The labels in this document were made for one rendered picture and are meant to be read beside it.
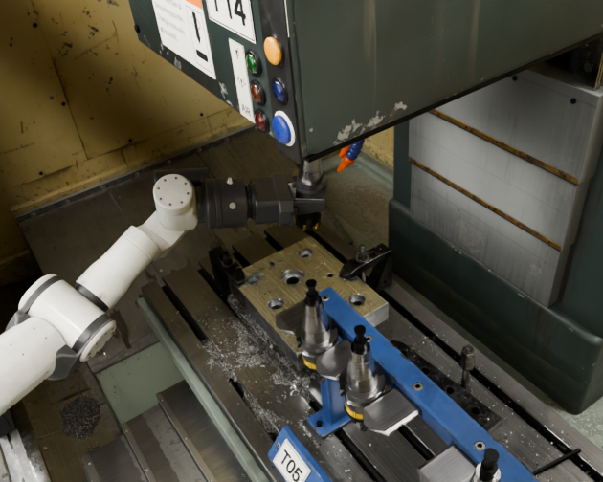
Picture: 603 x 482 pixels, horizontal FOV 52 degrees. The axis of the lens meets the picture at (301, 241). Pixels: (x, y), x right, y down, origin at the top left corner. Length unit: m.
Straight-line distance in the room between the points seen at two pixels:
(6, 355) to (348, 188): 1.65
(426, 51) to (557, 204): 0.69
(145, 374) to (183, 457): 0.39
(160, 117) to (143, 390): 0.87
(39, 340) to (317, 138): 0.54
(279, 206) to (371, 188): 1.31
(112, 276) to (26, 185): 1.03
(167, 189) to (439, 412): 0.55
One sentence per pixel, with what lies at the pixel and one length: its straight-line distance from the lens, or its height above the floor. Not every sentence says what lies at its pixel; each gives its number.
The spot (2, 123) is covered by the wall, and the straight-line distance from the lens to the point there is 1.93.
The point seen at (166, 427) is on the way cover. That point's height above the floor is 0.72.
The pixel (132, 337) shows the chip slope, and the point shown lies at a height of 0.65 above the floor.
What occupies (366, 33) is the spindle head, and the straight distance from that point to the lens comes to 0.60.
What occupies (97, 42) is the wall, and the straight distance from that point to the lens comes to 1.92.
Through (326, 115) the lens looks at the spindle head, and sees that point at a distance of 0.60.
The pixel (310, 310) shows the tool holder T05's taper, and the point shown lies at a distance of 0.88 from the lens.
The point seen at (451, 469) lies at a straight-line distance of 0.81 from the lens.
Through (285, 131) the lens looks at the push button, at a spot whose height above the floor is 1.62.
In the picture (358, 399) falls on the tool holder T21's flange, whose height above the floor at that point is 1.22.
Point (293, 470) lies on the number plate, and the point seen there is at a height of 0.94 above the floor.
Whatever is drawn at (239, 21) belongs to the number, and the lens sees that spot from 0.64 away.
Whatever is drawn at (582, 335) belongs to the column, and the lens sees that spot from 1.47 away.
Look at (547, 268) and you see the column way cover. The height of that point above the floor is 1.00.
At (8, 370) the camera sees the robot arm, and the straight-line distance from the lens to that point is 0.92.
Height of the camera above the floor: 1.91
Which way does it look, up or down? 39 degrees down
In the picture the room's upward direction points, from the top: 6 degrees counter-clockwise
